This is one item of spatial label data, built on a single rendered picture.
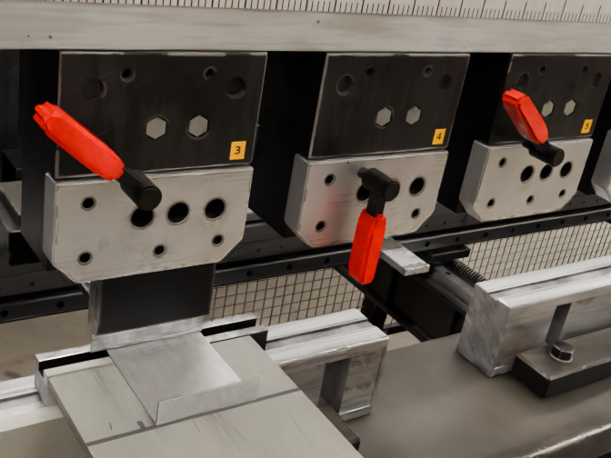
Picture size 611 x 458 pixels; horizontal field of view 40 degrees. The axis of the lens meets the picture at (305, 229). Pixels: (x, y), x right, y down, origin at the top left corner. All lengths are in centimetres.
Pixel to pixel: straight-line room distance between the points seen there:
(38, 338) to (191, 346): 180
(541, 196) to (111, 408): 47
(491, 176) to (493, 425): 28
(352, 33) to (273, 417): 30
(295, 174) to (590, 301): 52
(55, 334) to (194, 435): 190
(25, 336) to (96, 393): 185
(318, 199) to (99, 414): 24
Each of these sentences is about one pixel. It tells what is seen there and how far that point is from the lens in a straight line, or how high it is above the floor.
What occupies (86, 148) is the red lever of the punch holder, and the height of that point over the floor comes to 121.
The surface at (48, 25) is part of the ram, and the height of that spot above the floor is 128.
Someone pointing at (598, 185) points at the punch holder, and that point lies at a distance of 96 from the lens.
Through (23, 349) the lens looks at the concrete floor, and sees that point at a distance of 246.
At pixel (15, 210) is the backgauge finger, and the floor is 103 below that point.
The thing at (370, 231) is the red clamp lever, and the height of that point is 113.
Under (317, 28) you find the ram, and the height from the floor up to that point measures 128.
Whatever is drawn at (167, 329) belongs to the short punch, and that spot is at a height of 101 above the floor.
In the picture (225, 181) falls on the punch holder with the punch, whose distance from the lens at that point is 62.
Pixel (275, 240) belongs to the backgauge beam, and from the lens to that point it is 105.
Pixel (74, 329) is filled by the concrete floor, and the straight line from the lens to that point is 255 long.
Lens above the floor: 141
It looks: 25 degrees down
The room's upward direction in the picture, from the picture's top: 10 degrees clockwise
